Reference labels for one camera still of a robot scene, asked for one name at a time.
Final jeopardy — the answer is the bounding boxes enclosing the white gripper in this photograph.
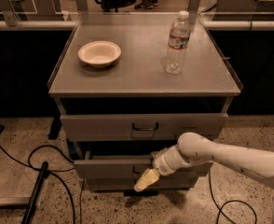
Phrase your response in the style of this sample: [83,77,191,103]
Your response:
[134,146,187,192]

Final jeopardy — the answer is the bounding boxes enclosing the grey drawer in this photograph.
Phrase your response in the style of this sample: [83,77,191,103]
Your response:
[61,113,228,142]
[87,177,197,192]
[73,154,213,181]

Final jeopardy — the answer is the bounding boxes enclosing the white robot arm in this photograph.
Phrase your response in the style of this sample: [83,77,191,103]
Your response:
[134,133,274,224]

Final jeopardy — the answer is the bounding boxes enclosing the grey drawer cabinet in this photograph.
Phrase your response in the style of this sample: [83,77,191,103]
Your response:
[47,12,243,198]

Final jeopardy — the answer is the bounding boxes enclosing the black bar on floor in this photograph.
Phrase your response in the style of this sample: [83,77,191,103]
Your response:
[21,161,48,224]

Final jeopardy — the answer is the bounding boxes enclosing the clear plastic water bottle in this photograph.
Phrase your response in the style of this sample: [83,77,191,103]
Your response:
[160,10,191,75]

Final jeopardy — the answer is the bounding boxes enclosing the white paper bowl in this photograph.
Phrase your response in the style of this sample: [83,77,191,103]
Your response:
[77,41,121,68]

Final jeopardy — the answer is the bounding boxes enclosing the black cable right floor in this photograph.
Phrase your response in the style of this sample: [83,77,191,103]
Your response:
[207,168,258,224]

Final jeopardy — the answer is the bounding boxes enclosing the black cable floor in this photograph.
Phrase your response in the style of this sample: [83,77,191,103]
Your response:
[0,133,86,224]
[207,168,258,224]

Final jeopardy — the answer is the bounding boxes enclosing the black cable left floor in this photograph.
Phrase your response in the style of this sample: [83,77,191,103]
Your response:
[0,133,86,224]

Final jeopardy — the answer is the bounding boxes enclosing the white horizontal rail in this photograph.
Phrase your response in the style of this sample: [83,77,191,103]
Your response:
[0,21,274,31]

